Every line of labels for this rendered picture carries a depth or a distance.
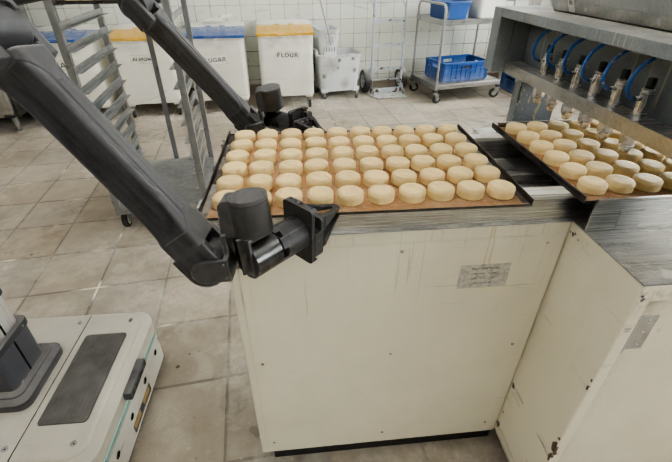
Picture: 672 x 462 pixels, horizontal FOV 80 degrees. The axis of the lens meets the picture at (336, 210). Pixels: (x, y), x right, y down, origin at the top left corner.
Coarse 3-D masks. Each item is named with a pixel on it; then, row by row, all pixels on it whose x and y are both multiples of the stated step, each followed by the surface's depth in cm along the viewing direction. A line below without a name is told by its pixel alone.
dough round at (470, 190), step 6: (468, 180) 77; (462, 186) 75; (468, 186) 75; (474, 186) 75; (480, 186) 75; (456, 192) 76; (462, 192) 74; (468, 192) 73; (474, 192) 73; (480, 192) 73; (462, 198) 75; (468, 198) 74; (474, 198) 74; (480, 198) 74
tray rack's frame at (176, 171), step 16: (160, 80) 242; (160, 96) 247; (208, 128) 262; (208, 144) 267; (160, 160) 267; (176, 160) 267; (192, 160) 267; (208, 160) 267; (176, 176) 247; (192, 176) 247; (208, 176) 247; (192, 192) 230
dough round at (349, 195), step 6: (342, 186) 75; (348, 186) 75; (354, 186) 75; (342, 192) 73; (348, 192) 73; (354, 192) 73; (360, 192) 73; (342, 198) 72; (348, 198) 71; (354, 198) 71; (360, 198) 72; (342, 204) 72; (348, 204) 72; (354, 204) 72
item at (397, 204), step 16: (304, 144) 97; (352, 144) 97; (304, 160) 89; (384, 160) 89; (272, 176) 82; (304, 176) 82; (272, 192) 77; (304, 192) 77; (336, 192) 77; (272, 208) 72; (352, 208) 72; (368, 208) 72; (384, 208) 72; (400, 208) 72; (416, 208) 72
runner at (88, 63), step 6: (102, 48) 212; (108, 48) 221; (114, 48) 227; (96, 54) 202; (102, 54) 211; (108, 54) 213; (84, 60) 187; (90, 60) 194; (96, 60) 200; (78, 66) 179; (84, 66) 186; (90, 66) 188; (78, 72) 178; (84, 72) 179
